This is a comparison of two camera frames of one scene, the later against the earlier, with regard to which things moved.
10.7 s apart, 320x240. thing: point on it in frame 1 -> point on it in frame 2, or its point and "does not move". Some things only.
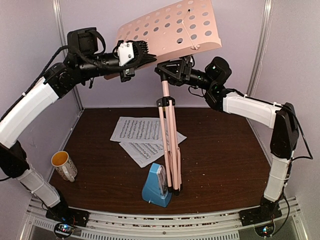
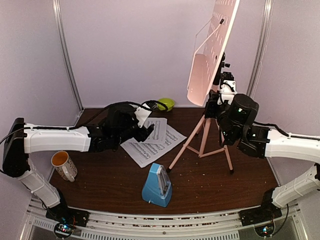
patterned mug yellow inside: [64, 166] does not move
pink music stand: [174, 32] -> [206, 53]
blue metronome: [156, 190] does not move
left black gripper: [140, 56] -> [144, 134]
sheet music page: [143, 153] does not move
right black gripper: [180, 71] -> [213, 95]
